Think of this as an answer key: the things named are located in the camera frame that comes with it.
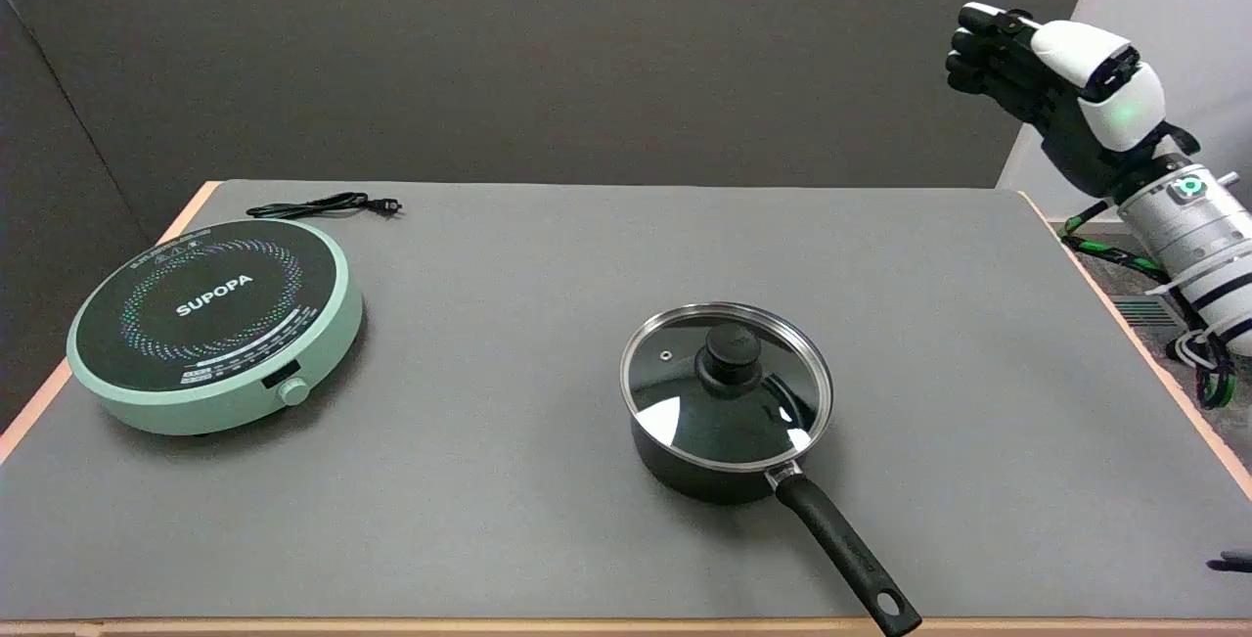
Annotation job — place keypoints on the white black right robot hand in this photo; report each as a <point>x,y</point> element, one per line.
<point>1076,89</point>

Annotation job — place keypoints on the glass pot lid black knob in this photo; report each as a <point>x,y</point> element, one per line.
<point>726,386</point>

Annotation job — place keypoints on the small black object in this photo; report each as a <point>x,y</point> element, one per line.
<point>1232,564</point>

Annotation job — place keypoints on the grey table mat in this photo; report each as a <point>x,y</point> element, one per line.
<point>606,402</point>

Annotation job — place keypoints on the green round induction cooktop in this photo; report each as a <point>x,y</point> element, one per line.
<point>213,324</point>

